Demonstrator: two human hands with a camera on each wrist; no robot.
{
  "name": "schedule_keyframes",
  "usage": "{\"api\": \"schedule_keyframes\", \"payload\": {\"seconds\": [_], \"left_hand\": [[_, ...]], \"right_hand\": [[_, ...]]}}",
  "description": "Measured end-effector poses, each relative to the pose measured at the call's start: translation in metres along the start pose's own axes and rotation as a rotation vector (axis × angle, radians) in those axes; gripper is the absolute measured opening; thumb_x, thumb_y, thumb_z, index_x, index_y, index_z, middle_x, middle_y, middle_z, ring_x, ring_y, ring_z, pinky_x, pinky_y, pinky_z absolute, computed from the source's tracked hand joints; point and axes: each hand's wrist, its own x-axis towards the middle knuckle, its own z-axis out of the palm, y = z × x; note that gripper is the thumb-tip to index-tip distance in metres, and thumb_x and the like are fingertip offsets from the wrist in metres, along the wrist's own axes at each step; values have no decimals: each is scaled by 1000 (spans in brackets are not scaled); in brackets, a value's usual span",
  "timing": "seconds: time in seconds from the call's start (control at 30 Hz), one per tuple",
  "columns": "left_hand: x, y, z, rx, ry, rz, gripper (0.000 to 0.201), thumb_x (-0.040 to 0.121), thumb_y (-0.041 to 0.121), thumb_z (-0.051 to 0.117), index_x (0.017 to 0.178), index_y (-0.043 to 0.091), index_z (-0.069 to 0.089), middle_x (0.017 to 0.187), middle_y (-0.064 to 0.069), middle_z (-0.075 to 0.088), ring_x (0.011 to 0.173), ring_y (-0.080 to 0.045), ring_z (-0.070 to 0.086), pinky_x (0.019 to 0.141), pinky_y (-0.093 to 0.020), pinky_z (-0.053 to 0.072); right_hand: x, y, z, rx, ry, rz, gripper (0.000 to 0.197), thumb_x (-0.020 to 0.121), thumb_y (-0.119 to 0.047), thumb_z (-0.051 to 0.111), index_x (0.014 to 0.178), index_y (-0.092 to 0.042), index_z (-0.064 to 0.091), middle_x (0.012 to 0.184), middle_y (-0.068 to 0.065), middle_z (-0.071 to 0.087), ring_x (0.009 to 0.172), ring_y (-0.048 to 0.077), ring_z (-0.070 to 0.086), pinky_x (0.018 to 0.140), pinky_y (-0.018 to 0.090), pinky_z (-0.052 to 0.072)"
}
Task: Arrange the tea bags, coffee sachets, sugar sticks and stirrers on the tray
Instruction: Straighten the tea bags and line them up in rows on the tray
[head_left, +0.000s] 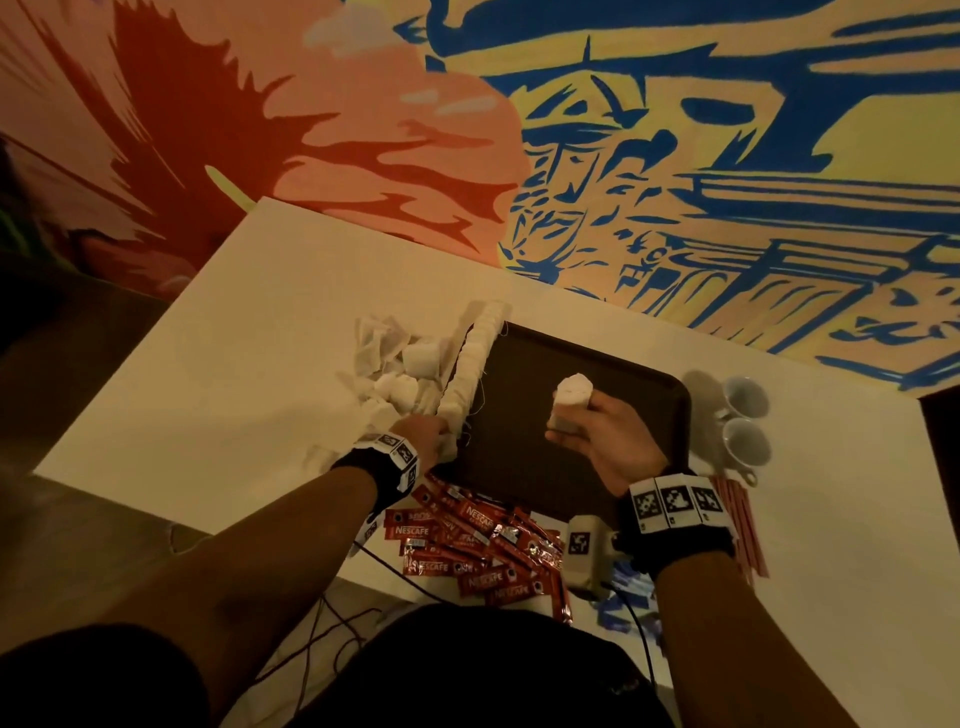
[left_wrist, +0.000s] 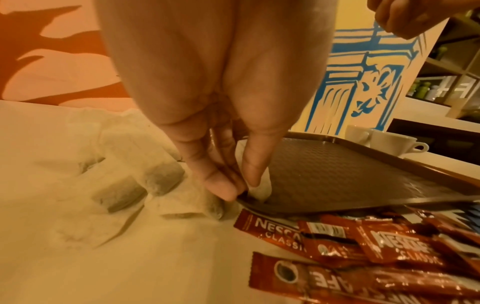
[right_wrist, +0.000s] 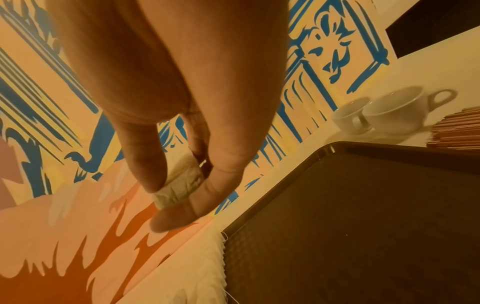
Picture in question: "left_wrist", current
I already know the person's right hand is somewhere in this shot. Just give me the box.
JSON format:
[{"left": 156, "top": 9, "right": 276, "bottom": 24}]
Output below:
[{"left": 366, "top": 0, "right": 480, "bottom": 41}]

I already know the person's left hand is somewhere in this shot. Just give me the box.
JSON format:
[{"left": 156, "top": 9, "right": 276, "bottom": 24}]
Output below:
[{"left": 93, "top": 0, "right": 340, "bottom": 203}]

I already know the dark brown tray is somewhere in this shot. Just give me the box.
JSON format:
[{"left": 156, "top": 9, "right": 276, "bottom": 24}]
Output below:
[{"left": 236, "top": 131, "right": 480, "bottom": 216}]

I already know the pile of white tea bags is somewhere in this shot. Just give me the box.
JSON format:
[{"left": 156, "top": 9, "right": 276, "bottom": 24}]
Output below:
[{"left": 33, "top": 108, "right": 189, "bottom": 250}]

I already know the pile of blue sugar sachets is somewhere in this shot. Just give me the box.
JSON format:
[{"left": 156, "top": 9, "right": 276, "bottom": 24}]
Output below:
[{"left": 463, "top": 200, "right": 480, "bottom": 234}]

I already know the pile of red Nescafe sachets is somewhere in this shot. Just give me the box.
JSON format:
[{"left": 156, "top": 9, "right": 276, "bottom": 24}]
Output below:
[{"left": 232, "top": 204, "right": 480, "bottom": 304}]

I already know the wooden shelving unit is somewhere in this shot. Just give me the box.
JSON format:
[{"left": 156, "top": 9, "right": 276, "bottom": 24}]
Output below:
[{"left": 405, "top": 15, "right": 480, "bottom": 123}]

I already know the small white cup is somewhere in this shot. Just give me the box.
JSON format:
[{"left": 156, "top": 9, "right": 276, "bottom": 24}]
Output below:
[
  {"left": 343, "top": 124, "right": 374, "bottom": 146},
  {"left": 366, "top": 129, "right": 431, "bottom": 158}
]

